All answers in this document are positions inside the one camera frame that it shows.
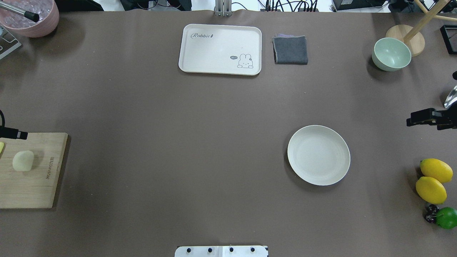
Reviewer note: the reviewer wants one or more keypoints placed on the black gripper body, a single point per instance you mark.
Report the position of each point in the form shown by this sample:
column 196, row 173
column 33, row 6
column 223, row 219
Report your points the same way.
column 425, row 117

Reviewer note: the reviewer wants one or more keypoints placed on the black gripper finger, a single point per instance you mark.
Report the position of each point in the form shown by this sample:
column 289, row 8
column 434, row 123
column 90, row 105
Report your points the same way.
column 423, row 115
column 410, row 122

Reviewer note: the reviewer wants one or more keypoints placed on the cream round plate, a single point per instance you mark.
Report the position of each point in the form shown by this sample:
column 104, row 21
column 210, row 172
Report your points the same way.
column 318, row 155

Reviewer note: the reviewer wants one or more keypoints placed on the white steamed bun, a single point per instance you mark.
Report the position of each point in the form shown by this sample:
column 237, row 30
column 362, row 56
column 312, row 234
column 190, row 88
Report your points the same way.
column 23, row 160

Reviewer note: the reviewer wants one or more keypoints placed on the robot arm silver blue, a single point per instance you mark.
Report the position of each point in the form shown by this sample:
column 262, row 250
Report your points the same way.
column 11, row 133

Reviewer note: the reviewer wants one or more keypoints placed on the cream rectangular tray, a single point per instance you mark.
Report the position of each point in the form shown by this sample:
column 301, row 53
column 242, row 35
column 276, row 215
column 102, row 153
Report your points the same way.
column 221, row 49

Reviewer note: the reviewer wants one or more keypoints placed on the metal scoop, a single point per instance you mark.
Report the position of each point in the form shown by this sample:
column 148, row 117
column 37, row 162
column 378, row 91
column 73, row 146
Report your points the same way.
column 451, row 98

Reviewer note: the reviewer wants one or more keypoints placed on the yellow lemon far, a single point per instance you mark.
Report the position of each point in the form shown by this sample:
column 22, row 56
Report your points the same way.
column 436, row 169

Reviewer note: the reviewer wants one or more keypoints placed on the yellow lemon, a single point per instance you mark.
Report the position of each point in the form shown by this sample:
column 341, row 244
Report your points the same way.
column 431, row 190
column 436, row 169

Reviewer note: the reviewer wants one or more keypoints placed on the yellow lemon near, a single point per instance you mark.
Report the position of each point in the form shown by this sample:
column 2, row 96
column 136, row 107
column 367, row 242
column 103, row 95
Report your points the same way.
column 431, row 190

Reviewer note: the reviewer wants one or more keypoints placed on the mint green bowl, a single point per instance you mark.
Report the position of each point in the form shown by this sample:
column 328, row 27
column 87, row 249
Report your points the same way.
column 389, row 54

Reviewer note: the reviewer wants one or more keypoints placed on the wooden mug tree stand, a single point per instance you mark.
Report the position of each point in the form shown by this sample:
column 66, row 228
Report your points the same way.
column 411, row 35

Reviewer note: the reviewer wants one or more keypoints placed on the dark cherry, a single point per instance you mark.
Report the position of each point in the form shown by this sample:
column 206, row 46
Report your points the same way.
column 431, row 213

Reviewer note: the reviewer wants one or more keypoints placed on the green lime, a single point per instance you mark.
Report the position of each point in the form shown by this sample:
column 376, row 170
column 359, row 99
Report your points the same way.
column 446, row 218

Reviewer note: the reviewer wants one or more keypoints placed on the grey folded cloth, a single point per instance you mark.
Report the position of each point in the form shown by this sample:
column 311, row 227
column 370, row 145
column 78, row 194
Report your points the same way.
column 290, row 50

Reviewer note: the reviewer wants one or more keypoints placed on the pink bowl of ice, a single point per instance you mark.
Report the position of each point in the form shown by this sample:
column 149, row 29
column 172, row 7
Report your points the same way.
column 48, row 13

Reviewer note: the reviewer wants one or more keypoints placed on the bamboo cutting board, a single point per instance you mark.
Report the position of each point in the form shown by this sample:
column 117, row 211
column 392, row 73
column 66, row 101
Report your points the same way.
column 34, row 188

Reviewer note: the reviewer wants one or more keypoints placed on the metal black-tipped rod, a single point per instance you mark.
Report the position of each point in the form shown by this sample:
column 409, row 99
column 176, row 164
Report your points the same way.
column 19, row 11

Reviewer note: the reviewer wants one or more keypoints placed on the white cup rack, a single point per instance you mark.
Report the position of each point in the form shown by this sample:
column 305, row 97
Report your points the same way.
column 8, row 42

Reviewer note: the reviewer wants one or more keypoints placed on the aluminium frame post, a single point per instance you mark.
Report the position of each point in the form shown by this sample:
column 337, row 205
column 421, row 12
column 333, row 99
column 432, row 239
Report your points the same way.
column 223, row 8

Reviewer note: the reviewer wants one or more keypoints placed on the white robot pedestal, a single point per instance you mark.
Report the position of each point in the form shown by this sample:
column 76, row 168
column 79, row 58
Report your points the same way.
column 222, row 251

